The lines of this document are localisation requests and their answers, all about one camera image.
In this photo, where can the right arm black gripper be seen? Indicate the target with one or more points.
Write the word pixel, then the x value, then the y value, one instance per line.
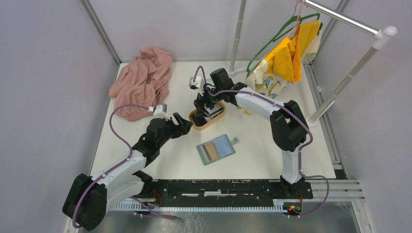
pixel 199 104

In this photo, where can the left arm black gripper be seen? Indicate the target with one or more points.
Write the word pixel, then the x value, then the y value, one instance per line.
pixel 186 125

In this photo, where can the yellow oval card tray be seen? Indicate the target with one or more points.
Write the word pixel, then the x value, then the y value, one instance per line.
pixel 210 122

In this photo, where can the yellow credit card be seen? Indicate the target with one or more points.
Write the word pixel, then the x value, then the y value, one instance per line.
pixel 211 151

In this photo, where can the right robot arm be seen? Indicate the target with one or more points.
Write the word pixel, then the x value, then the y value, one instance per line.
pixel 288 126

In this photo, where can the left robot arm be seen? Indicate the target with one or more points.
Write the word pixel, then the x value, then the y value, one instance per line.
pixel 109 183

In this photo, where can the black card in tray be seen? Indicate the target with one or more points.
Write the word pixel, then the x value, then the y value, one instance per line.
pixel 198 121

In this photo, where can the white striped card in tray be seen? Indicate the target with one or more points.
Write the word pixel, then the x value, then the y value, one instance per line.
pixel 215 111

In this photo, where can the pink crumpled cloth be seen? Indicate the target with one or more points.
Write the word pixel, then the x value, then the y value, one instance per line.
pixel 144 82

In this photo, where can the cartoon print hanging garment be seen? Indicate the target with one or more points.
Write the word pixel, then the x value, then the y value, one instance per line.
pixel 267 84

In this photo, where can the yellow hanging garment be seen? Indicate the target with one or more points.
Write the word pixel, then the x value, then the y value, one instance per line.
pixel 286 58

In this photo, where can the pink clothes hanger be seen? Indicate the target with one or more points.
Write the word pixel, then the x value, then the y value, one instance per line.
pixel 297 18

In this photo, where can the green clothes hanger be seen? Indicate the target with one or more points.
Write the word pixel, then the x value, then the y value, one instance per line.
pixel 280 34

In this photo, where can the white clothes rack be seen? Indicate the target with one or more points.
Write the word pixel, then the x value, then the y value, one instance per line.
pixel 363 68

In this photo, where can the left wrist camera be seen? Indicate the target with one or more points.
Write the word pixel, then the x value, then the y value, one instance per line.
pixel 160 111

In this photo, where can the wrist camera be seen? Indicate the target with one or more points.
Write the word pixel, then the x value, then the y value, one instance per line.
pixel 160 111
pixel 197 83

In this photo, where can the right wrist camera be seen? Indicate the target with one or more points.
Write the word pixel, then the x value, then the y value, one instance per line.
pixel 197 83

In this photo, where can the aluminium frame rails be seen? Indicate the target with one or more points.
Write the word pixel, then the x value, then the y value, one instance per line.
pixel 332 192

